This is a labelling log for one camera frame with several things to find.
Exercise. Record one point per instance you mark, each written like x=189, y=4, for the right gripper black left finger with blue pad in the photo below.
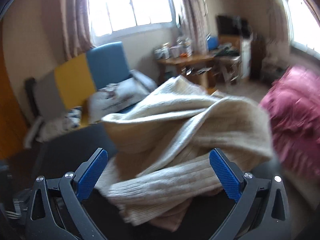
x=55, y=210

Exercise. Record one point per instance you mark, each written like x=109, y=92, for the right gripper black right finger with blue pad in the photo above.
x=261, y=209

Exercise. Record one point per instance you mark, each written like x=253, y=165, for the beige ribbed knit sweater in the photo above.
x=163, y=146

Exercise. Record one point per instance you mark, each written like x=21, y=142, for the white pillow blue triangles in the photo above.
x=68, y=122

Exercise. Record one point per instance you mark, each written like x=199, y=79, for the pink red blanket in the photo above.
x=293, y=107

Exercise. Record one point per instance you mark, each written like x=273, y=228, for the white pillow with text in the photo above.
x=114, y=98

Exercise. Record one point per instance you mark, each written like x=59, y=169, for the grey yellow blue sofa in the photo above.
x=72, y=83

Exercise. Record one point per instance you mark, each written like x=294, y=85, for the wooden desk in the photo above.
x=203, y=69

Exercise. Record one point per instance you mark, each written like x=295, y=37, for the white cabinet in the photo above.
x=245, y=51

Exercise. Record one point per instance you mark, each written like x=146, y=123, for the left pink curtain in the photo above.
x=76, y=27

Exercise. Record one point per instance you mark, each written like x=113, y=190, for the pink curtain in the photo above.
x=194, y=25
x=76, y=27

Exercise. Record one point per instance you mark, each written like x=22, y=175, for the black monitor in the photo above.
x=233, y=25

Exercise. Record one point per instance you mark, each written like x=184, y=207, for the middle pink curtain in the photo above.
x=194, y=25

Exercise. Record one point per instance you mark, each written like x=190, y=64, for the window with white frame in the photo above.
x=112, y=16

